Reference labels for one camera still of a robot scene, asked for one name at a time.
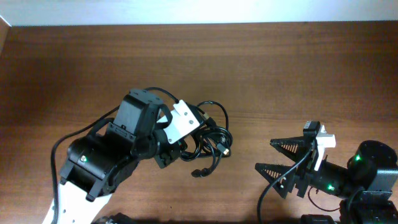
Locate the black USB cable thick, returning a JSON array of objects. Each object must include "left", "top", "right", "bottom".
[{"left": 181, "top": 125, "right": 233, "bottom": 178}]

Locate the black USB cable thin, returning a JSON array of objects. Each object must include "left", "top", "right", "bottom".
[{"left": 196, "top": 100, "right": 231, "bottom": 156}]

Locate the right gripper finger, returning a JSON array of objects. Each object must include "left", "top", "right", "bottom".
[
  {"left": 270, "top": 136, "right": 311, "bottom": 162},
  {"left": 255, "top": 163, "right": 299, "bottom": 199}
]

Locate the left camera cable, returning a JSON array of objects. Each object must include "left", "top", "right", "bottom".
[{"left": 50, "top": 86, "right": 180, "bottom": 224}]

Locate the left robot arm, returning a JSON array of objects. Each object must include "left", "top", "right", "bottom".
[{"left": 44, "top": 88, "right": 200, "bottom": 223}]

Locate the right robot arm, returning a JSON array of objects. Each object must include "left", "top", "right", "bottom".
[{"left": 255, "top": 121, "right": 397, "bottom": 224}]

